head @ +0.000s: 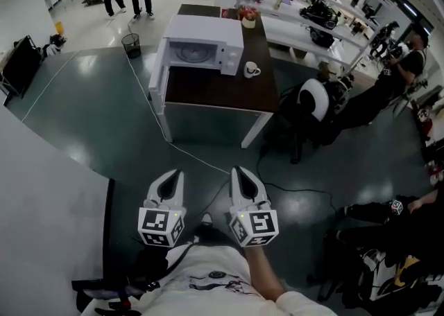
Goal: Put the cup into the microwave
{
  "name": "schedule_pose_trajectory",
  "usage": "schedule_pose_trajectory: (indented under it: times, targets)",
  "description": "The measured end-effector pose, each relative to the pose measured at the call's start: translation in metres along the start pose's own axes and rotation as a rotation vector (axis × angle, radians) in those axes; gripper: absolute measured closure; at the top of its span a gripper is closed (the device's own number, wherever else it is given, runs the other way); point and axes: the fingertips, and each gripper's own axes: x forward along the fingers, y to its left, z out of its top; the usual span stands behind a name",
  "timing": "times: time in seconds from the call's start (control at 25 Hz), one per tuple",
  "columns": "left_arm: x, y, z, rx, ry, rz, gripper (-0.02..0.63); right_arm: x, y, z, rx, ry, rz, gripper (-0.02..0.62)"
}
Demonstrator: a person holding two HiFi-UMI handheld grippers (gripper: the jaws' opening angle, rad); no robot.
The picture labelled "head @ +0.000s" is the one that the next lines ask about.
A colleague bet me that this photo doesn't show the black board on stand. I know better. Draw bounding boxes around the black board on stand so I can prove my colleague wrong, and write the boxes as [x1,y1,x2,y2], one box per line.
[1,35,43,98]

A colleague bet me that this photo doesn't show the person's white printed shirt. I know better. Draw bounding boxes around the person's white printed shirt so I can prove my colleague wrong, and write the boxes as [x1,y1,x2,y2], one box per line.
[80,242,338,316]

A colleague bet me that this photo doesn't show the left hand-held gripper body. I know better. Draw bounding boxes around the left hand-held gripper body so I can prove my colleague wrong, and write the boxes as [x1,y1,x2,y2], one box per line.
[137,197,187,248]

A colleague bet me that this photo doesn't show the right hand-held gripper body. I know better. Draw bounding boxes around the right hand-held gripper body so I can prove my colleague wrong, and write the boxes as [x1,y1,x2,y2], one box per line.
[228,200,280,248]

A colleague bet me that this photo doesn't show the black floor cable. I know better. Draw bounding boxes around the black floor cable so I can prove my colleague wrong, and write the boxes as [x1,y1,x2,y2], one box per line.
[255,141,336,211]

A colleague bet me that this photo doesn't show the person's right forearm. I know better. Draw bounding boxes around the person's right forearm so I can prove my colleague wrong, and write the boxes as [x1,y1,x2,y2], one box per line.
[242,244,289,304]

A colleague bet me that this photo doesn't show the white cup with black print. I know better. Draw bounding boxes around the white cup with black print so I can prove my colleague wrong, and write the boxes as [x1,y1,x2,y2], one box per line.
[243,61,262,80]

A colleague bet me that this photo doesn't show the dark brown table white legs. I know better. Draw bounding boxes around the dark brown table white legs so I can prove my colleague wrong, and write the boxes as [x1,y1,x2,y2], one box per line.
[160,3,281,150]

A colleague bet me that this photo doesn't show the white floor cable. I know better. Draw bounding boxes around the white floor cable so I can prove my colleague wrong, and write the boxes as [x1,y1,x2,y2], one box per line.
[125,53,232,175]

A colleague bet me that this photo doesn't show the black equipment bag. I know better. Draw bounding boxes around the black equipment bag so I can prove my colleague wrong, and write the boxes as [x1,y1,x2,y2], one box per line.
[299,1,340,30]
[307,26,336,49]

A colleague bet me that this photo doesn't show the black and white chair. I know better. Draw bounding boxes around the black and white chair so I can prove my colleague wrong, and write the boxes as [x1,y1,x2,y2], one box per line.
[276,78,331,165]

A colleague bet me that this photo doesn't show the black waist strap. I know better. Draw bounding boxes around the black waist strap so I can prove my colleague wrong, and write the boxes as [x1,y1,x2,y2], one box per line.
[71,271,164,316]

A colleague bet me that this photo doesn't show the white shelving rack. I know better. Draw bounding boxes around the white shelving rack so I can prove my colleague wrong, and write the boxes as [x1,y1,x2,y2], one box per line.
[237,0,384,75]

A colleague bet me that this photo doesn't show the black wire waste bin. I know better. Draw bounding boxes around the black wire waste bin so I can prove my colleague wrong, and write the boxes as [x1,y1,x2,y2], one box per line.
[121,33,142,60]

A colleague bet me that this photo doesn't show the white panel with black edge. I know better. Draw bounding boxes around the white panel with black edge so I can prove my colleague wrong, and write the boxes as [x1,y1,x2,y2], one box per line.
[0,105,116,316]

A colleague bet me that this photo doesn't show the white microwave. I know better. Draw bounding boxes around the white microwave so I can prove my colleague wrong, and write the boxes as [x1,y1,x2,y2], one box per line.
[148,13,245,116]

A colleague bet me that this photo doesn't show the red flowers in white pot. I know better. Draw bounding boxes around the red flowers in white pot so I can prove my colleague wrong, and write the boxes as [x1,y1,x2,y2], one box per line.
[237,6,261,29]

